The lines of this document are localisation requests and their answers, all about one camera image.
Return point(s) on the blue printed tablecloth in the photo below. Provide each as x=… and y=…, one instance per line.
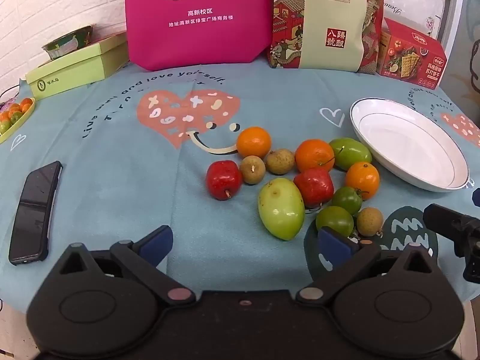
x=112, y=180

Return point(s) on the light green cardboard box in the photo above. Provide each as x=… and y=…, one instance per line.
x=75, y=71

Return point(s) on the red patterned gift bag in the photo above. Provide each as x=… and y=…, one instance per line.
x=330, y=15

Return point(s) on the red cracker box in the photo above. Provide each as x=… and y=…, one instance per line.
x=408, y=60

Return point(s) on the black smartphone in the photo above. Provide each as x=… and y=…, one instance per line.
x=33, y=210

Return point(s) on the red apple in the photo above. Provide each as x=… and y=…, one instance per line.
x=314, y=187
x=223, y=178

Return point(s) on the pile of miniature toy produce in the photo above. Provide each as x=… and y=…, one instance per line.
x=13, y=116

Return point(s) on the green patterned bowl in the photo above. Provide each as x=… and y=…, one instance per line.
x=67, y=43

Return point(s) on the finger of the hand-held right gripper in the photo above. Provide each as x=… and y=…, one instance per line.
x=477, y=197
x=440, y=218

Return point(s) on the pink tote bag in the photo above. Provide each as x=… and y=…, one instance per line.
x=198, y=45

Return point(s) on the brown kiwi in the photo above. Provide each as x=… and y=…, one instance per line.
x=252, y=170
x=279, y=161

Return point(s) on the green tomato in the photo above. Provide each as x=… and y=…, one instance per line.
x=335, y=219
x=347, y=200

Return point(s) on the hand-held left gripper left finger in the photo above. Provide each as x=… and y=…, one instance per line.
x=155, y=242

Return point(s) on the yellow-green tray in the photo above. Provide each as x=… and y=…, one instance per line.
x=26, y=120

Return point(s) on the small green mango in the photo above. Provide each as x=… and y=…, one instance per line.
x=352, y=153

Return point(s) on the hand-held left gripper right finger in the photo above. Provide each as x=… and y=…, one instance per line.
x=333, y=242

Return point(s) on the orange with stem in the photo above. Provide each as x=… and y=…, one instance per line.
x=313, y=155

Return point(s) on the white plate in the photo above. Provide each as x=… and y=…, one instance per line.
x=408, y=146

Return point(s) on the large green mango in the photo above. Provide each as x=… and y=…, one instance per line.
x=281, y=210

